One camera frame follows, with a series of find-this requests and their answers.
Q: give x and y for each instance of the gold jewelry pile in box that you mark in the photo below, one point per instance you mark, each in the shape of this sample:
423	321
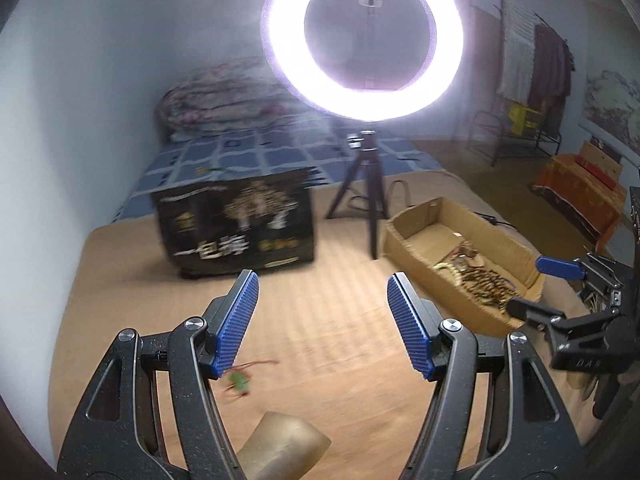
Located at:
459	260

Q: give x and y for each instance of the folded floral quilt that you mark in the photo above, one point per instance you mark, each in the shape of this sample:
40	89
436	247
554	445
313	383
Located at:
242	94

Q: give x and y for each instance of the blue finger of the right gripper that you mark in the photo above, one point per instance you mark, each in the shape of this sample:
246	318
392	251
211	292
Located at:
567	270

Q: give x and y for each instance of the black printed snack bag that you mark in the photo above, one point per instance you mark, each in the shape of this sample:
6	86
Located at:
223	227

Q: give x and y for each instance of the open cardboard box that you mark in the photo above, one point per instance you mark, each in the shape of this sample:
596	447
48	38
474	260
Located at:
420	236

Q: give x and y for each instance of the tan bed blanket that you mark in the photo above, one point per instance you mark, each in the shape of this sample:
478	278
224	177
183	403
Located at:
322	341

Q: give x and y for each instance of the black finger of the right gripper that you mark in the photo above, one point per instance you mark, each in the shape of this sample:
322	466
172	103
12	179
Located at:
536	315

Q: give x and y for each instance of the orange covered box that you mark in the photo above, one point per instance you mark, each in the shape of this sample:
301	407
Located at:
587	184

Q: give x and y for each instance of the tan rolled object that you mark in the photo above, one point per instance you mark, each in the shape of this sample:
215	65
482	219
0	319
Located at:
282	447

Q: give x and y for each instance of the landscape wall poster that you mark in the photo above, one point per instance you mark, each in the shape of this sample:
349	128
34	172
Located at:
610	111

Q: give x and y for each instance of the black tripod stand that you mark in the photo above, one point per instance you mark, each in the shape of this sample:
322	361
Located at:
366	168

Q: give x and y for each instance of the yellow crate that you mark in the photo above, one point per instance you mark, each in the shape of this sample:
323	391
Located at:
524	120

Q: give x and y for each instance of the white ring light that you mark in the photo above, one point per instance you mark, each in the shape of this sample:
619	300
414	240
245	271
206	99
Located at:
369	65

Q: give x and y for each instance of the black clothes rack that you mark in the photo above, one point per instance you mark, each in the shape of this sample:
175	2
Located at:
516	57

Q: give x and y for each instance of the blue patterned bed sheet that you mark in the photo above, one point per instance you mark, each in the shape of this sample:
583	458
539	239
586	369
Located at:
324	146

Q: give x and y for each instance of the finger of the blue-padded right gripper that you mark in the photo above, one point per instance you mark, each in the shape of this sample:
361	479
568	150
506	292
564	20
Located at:
527	431

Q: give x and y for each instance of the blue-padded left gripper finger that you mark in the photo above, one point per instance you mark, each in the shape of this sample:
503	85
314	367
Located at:
116	432

